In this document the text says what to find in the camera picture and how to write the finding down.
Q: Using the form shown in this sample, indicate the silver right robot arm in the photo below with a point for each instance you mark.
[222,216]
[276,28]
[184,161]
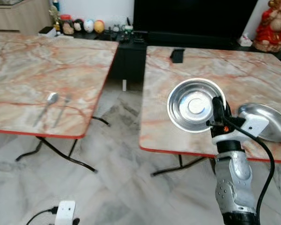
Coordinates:
[234,178]

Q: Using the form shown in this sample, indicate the dark egg-shaped toy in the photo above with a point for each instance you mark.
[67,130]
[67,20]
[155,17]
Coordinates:
[78,25]

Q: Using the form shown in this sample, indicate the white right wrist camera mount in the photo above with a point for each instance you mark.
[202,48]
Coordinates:
[253,125]

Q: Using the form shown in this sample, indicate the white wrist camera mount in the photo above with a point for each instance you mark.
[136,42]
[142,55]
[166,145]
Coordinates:
[253,125]
[65,213]

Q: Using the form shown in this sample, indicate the round stainless steel bowl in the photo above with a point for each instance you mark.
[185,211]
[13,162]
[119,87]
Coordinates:
[192,105]

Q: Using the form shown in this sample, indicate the small golden ornament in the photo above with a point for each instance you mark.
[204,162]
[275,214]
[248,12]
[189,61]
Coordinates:
[55,18]

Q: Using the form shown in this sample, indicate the black TV console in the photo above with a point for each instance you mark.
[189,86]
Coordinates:
[131,61]

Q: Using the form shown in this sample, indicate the black television screen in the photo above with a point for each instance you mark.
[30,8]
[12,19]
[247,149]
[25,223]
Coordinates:
[192,16]

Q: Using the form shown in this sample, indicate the white egg-shaped toy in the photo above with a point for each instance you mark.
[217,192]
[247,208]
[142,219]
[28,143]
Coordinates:
[88,25]

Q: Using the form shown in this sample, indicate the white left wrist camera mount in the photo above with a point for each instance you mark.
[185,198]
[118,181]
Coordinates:
[65,213]

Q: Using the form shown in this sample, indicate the shallow stainless steel plate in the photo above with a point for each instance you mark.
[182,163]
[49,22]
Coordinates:
[271,119]

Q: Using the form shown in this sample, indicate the metal fork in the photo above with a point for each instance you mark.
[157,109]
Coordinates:
[64,107]

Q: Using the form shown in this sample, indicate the small black holder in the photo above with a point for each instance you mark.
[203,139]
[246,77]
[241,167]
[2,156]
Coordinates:
[177,56]

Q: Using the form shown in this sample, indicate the marble-pattern folding table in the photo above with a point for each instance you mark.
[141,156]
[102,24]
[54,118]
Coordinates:
[234,75]
[42,65]

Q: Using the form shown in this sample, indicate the light wooden cabinet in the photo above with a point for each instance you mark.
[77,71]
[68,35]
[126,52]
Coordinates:
[18,16]

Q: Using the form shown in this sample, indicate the white tissue pack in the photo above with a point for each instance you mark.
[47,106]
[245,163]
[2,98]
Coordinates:
[245,40]

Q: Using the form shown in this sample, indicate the jar with red lid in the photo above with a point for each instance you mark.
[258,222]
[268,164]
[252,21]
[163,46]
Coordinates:
[67,26]

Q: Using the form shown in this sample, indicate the red and gold figurine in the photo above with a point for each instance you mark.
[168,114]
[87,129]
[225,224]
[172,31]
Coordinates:
[271,28]

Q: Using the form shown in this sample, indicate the yellow egg-shaped toy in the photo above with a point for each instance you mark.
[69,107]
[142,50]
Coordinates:
[99,26]

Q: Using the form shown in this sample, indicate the metal spoon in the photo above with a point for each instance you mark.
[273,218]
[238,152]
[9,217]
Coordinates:
[51,98]

